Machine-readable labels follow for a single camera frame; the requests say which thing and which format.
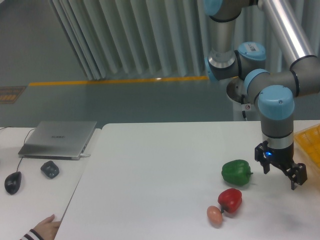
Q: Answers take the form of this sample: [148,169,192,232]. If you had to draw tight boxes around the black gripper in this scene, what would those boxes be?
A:
[254,140,308,190]

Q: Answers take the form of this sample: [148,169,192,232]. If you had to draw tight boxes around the striped sleeve forearm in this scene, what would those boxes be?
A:
[20,229,43,240]

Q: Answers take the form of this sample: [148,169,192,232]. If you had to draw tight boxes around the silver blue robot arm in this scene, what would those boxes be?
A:
[203,0,320,188]

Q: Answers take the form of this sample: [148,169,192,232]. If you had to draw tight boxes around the person's hand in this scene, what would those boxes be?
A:
[33,214,61,240]

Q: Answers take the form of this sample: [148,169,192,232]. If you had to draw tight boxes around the green bell pepper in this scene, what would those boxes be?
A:
[221,159,253,186]

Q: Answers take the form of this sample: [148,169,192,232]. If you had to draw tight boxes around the yellow plastic basket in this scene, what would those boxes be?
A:
[294,124,320,175]

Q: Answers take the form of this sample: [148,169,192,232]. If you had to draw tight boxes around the red bell pepper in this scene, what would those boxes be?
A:
[217,188,242,214]

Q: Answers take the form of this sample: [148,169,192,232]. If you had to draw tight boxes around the brown egg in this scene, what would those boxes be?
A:
[206,205,223,225]

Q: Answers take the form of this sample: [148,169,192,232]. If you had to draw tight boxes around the white vertical blinds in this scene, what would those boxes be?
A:
[48,0,211,81]

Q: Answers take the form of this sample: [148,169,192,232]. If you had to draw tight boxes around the black small controller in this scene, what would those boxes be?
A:
[40,160,60,179]

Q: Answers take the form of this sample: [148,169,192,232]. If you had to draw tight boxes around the silver closed laptop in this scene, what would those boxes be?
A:
[18,121,97,160]

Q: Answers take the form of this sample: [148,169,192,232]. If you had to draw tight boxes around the black computer mouse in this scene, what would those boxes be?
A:
[4,171,22,195]

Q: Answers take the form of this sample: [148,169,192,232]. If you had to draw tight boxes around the mouse cable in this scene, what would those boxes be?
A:
[0,126,38,174]

